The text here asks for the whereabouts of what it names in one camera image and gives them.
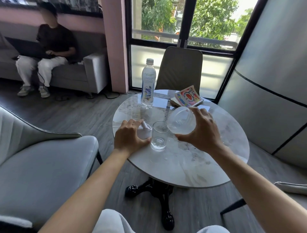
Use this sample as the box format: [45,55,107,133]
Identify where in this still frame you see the light grey armchair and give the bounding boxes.
[0,106,103,233]

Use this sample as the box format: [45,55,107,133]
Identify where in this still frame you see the clear plastic water bottle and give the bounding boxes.
[141,58,157,109]

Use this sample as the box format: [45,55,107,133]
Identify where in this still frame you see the olive brown dining chair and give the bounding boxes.
[155,47,203,96]

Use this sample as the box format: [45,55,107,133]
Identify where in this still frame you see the black table pedestal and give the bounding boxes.
[125,177,175,231]

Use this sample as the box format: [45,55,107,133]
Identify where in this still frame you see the person's left hand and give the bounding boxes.
[114,119,152,156]

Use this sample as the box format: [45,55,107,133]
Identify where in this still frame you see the white tissue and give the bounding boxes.
[137,120,153,140]

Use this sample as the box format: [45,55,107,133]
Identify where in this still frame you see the white balcony railing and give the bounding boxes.
[133,29,238,51]

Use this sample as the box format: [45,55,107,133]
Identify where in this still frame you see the person's right forearm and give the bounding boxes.
[211,144,307,233]

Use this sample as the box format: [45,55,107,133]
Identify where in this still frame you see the person's white trousers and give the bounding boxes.
[92,209,231,233]

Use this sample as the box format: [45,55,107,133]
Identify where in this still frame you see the person's left forearm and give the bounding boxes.
[38,149,132,233]

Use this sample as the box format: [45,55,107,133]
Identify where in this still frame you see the person's right hand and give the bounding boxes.
[175,107,224,154]

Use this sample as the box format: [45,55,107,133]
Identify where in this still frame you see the clear smooth drinking glass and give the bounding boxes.
[151,121,170,151]

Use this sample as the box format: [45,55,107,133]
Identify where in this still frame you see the black window frame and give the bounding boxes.
[125,0,268,101]

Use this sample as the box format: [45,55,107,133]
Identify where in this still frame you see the grey sofa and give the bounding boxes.
[0,22,108,94]

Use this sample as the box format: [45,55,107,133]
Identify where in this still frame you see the colourful comic book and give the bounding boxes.
[170,85,204,108]

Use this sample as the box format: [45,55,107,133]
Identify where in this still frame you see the black laptop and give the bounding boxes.
[5,37,52,60]

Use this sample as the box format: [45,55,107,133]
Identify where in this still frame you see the grey chair with black leg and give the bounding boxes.
[220,181,307,233]

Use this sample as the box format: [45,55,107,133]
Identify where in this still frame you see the clear ribbed drinking glass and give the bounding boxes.
[167,106,197,135]

